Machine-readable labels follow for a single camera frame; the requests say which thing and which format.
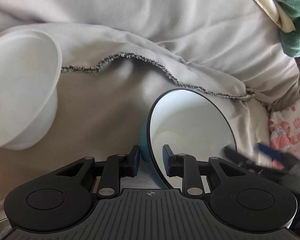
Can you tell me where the white plastic cup bowl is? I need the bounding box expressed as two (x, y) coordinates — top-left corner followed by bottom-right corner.
(0, 29), (62, 151)

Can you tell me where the blue enamel bowl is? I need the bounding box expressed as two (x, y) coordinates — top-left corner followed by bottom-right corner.
(140, 89), (237, 189)

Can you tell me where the grey bed sheet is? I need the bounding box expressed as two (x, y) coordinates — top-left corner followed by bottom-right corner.
(0, 0), (299, 201)

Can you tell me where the pink floral blanket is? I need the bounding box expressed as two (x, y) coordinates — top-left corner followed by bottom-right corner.
(269, 99), (300, 159)

